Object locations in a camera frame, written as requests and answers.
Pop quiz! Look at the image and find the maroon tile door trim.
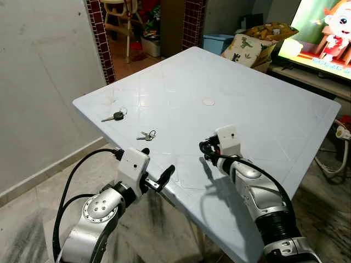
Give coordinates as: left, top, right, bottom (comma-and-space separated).
182, 0, 206, 51
84, 0, 116, 85

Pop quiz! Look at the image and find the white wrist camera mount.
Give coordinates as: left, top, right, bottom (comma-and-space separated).
116, 147, 151, 193
215, 125, 242, 160

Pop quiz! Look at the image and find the flat screen television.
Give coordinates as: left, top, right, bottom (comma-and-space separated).
277, 0, 351, 81

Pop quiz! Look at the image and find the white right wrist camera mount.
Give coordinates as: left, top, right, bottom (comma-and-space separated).
215, 125, 242, 160

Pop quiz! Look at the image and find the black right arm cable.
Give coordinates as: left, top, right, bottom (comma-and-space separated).
199, 137, 294, 213

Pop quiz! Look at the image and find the blue plastic bin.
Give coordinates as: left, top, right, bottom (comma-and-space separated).
203, 34, 235, 56

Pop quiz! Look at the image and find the white baby high chair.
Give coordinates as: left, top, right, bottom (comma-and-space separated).
101, 0, 141, 64

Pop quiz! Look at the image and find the brown wooden door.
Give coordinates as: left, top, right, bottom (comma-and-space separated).
160, 0, 187, 59

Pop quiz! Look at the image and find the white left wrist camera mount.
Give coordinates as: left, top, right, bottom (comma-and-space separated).
116, 147, 151, 193

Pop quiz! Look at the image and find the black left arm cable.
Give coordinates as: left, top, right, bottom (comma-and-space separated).
52, 147, 122, 259

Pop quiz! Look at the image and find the cardboard box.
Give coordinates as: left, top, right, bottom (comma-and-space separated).
253, 39, 287, 73

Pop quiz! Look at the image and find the yellow spotted cushion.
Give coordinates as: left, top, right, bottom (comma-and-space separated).
245, 22, 300, 43

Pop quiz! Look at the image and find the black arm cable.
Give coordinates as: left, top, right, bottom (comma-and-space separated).
199, 137, 294, 213
52, 147, 122, 259

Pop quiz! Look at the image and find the white power cable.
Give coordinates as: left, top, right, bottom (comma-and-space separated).
315, 136, 350, 177

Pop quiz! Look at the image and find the dinosaur print pillow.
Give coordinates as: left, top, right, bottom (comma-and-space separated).
221, 34, 263, 68

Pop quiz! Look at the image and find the television stand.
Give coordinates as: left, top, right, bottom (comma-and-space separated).
268, 61, 351, 102

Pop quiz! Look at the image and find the black-headed key with ring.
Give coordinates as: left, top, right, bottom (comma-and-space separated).
101, 107, 128, 122

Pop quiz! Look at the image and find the white storage box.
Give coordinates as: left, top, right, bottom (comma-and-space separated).
141, 36, 162, 59

